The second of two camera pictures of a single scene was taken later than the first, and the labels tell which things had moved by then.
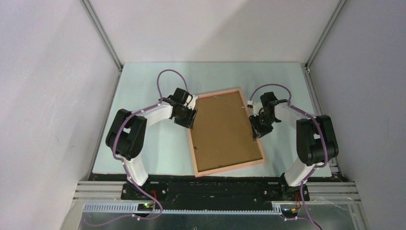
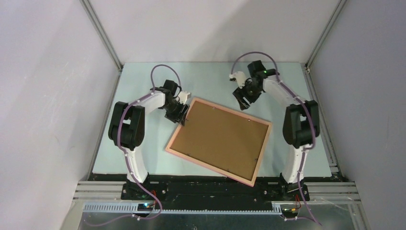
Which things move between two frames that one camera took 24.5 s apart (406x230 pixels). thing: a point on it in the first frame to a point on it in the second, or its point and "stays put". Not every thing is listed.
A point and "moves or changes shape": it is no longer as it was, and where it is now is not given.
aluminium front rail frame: [332, 191] stays put
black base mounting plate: [215, 195] stays put
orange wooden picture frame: [212, 171] moves or changes shape
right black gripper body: [261, 120] to [247, 89]
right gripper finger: [254, 133] to [243, 103]
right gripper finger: [266, 130] to [253, 96]
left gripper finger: [192, 119] to [182, 120]
